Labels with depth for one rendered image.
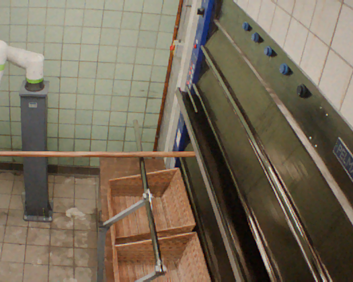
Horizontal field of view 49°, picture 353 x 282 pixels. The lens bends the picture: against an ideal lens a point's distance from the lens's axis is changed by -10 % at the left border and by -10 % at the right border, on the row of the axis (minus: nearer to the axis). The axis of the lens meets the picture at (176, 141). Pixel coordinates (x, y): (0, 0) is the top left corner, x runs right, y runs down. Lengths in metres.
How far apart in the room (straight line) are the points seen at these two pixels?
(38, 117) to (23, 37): 0.77
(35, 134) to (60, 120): 0.71
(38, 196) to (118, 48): 1.37
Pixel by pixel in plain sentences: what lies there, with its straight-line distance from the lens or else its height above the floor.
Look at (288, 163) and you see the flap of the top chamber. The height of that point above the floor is 1.79.
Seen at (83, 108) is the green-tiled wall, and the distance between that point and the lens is 3.69.
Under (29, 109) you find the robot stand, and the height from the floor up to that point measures 1.07.
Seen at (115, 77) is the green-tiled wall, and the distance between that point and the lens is 3.56.
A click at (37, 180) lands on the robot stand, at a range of 3.36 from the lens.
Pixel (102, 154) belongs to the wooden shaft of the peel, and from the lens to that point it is 2.34.
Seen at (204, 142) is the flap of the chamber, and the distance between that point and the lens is 2.19.
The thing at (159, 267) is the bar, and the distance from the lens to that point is 1.83.
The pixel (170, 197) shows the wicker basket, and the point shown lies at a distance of 2.92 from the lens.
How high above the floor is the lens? 2.58
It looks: 33 degrees down
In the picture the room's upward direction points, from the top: 11 degrees clockwise
